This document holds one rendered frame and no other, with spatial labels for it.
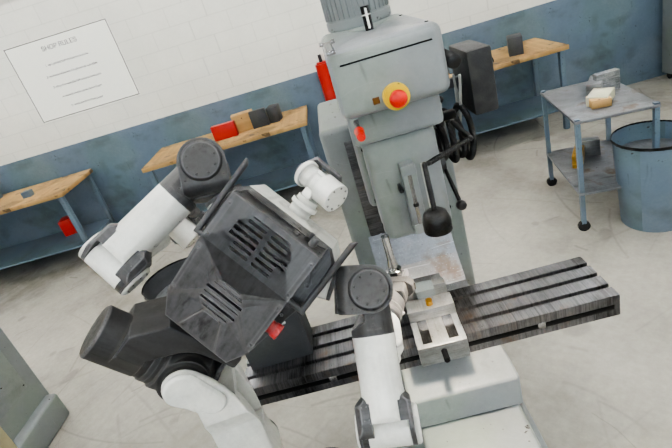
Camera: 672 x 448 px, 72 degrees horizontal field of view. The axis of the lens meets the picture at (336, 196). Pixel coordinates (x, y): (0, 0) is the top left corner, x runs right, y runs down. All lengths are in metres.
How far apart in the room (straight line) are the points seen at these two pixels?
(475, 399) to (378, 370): 0.65
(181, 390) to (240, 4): 4.79
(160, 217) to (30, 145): 5.63
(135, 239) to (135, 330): 0.18
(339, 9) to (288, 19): 4.05
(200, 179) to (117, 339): 0.36
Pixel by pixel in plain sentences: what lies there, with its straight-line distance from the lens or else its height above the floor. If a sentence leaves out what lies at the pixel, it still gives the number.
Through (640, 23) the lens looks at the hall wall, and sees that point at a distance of 6.64.
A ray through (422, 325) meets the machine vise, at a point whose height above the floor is 1.00.
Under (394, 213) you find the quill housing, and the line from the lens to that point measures 1.32.
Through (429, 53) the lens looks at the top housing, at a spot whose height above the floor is 1.83.
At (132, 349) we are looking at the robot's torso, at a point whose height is 1.49.
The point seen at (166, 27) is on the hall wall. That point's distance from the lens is 5.69.
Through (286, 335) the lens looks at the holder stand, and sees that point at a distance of 1.62.
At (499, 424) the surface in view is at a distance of 1.62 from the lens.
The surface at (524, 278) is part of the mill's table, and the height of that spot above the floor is 0.93.
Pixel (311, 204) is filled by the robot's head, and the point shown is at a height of 1.62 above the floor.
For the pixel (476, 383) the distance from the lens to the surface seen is 1.56.
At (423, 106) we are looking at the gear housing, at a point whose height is 1.69.
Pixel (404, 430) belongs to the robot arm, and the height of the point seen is 1.21.
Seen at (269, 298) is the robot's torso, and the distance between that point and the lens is 0.86.
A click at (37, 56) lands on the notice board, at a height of 2.21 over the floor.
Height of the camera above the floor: 2.02
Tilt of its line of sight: 24 degrees down
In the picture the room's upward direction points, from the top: 17 degrees counter-clockwise
